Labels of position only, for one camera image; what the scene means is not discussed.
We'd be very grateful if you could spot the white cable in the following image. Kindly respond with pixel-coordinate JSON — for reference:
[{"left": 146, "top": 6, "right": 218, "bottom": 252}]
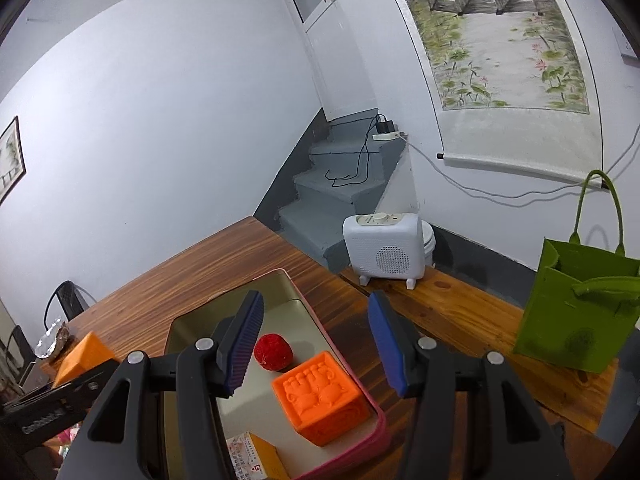
[{"left": 398, "top": 132, "right": 640, "bottom": 208}]

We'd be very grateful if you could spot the orange embossed cube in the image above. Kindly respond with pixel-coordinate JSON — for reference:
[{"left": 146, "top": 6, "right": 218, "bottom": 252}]
[{"left": 271, "top": 351, "right": 373, "bottom": 447}]

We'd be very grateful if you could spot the white bucket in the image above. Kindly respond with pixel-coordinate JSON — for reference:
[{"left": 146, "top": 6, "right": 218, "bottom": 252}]
[{"left": 420, "top": 220, "right": 437, "bottom": 267}]

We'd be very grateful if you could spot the hanging scroll painting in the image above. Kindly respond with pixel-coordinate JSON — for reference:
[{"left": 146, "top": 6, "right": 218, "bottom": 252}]
[{"left": 375, "top": 0, "right": 608, "bottom": 183}]

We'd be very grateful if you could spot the foil tray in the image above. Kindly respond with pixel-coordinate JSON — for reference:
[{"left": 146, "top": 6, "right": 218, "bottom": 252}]
[{"left": 35, "top": 317, "right": 71, "bottom": 358}]

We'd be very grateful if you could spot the white fan heater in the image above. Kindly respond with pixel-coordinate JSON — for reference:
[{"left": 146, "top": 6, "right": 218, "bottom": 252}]
[{"left": 342, "top": 212, "right": 426, "bottom": 291}]

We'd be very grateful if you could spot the white and orange carton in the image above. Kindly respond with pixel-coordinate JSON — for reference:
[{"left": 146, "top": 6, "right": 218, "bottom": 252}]
[{"left": 225, "top": 431, "right": 291, "bottom": 480}]

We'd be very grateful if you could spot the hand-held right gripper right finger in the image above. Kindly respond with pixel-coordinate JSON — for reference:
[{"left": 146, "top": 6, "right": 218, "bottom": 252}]
[{"left": 367, "top": 290, "right": 576, "bottom": 480}]

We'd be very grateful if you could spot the red knitted ball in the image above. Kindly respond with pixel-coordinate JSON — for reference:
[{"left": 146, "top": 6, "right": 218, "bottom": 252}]
[{"left": 253, "top": 333, "right": 293, "bottom": 372}]

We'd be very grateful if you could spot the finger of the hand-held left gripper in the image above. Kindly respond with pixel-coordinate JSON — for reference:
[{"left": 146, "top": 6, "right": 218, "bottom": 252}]
[{"left": 47, "top": 359, "right": 121, "bottom": 402}]

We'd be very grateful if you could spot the white wall socket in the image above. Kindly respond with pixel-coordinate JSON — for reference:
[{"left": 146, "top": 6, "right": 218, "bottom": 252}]
[{"left": 612, "top": 25, "right": 640, "bottom": 68}]

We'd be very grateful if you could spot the white door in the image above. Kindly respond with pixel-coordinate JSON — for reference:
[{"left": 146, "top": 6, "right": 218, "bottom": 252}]
[{"left": 274, "top": 0, "right": 379, "bottom": 123}]

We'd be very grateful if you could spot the grey staircase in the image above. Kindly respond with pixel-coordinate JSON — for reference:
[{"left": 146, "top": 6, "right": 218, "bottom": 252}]
[{"left": 277, "top": 122, "right": 408, "bottom": 271}]

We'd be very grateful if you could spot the green felt bag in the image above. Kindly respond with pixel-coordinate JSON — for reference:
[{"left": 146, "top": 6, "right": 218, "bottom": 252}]
[{"left": 513, "top": 170, "right": 640, "bottom": 374}]

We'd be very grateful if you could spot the pink-rimmed metal tray container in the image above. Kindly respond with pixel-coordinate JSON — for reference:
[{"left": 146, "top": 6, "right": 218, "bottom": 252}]
[{"left": 162, "top": 268, "right": 392, "bottom": 480}]

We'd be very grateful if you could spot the framed wall picture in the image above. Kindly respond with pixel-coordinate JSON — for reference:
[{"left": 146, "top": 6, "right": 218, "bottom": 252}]
[{"left": 0, "top": 116, "right": 27, "bottom": 206}]

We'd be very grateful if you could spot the black chair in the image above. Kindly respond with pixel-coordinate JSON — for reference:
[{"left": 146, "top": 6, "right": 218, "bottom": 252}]
[
  {"left": 44, "top": 280, "right": 98, "bottom": 331},
  {"left": 0, "top": 324, "right": 38, "bottom": 396}
]

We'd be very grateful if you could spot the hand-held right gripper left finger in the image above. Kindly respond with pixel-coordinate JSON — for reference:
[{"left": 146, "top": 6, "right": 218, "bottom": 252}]
[{"left": 57, "top": 290, "right": 266, "bottom": 480}]

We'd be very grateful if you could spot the black cable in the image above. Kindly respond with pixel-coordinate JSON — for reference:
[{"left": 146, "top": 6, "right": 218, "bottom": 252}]
[{"left": 325, "top": 114, "right": 386, "bottom": 187}]

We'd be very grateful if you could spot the plain orange block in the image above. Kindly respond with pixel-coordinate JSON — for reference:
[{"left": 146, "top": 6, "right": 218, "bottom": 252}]
[{"left": 52, "top": 331, "right": 121, "bottom": 388}]

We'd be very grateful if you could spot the grey rectangular box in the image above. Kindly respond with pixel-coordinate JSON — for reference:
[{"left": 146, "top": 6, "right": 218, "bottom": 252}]
[{"left": 17, "top": 357, "right": 51, "bottom": 396}]

